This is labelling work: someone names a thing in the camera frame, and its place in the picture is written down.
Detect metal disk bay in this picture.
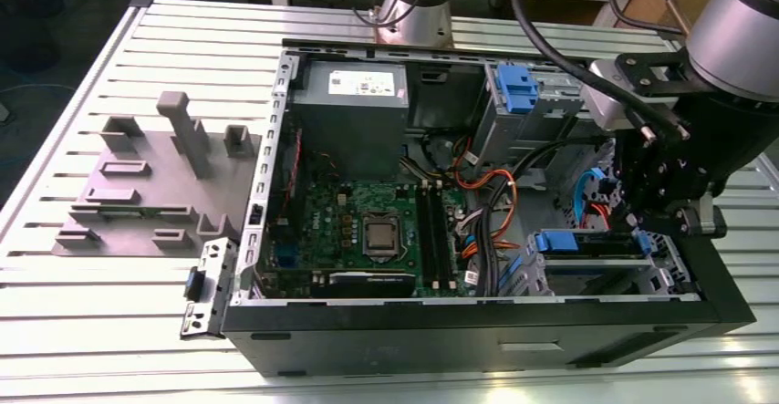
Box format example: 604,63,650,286
526,228,699,298

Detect metal optical drive cage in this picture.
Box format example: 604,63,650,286
472,60,610,171

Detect blue plastic drive latch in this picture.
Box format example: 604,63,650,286
495,64,542,116

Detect brown wooden cabinet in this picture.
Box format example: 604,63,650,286
614,0,742,43

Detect RAM slot with white clips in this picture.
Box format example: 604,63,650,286
417,179,442,292
432,179,459,292

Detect green Dell motherboard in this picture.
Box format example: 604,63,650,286
257,178,482,298

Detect black CPU socket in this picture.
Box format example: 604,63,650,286
357,211,411,266

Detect silver CPU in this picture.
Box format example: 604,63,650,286
363,223,396,248

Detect grey power supply unit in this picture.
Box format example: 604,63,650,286
288,59,411,181

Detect black open PC case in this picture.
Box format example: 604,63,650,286
219,36,756,377

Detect black graphics card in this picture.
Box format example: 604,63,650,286
308,269,419,299

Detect blue VGA port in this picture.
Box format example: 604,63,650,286
273,243,300,269

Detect grey plastic parts rack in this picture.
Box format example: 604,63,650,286
51,91,264,259

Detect green RAM stick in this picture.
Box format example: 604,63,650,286
96,207,160,219

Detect light blue SATA wire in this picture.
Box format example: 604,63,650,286
578,169,614,232

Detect orange black power wire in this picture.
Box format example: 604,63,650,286
587,180,618,231

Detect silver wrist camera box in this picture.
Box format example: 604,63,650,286
580,57,650,131

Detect orange wire bundle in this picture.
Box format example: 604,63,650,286
454,169,522,259

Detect thick black cable bundle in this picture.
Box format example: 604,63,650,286
471,134,614,296

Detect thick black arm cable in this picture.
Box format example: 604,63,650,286
508,0,692,144

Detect yellow black power wires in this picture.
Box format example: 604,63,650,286
397,156,446,181

